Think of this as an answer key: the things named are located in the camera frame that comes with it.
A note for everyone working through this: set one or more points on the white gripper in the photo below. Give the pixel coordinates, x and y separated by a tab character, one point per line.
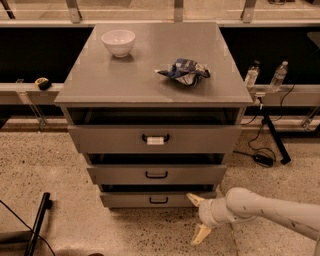
205	212

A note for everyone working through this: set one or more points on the grey bottom drawer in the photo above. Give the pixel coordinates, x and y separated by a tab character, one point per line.
145	200

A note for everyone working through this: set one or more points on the grey drawer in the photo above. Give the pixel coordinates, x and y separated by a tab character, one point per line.
147	139
165	174
145	200

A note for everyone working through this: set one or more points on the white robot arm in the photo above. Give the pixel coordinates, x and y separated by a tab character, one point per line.
241	205

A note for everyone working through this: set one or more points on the grey middle drawer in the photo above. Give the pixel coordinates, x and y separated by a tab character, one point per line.
165	174

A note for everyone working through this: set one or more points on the grey drawer cabinet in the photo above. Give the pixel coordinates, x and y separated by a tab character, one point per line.
104	90

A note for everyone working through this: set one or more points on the grey top drawer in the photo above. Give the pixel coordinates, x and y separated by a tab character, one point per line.
147	139

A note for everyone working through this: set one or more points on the crumpled blue chip bag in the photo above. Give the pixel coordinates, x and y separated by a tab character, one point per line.
187	72

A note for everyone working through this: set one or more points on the clear plastic bottle right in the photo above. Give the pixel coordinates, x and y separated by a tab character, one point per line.
279	76

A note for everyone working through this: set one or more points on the clear plastic bottle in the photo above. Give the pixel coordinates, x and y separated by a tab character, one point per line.
279	76
252	74

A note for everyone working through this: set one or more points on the black stand bar left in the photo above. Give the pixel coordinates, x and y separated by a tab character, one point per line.
45	204

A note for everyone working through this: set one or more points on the clear plastic bottle left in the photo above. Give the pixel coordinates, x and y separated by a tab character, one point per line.
252	74

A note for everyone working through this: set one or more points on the white bowl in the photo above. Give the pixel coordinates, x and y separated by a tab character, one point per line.
119	42

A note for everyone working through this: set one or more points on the yellow black tape measure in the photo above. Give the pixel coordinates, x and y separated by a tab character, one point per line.
43	83

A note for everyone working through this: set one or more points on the black power adapter with cable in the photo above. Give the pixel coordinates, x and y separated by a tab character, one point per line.
263	156

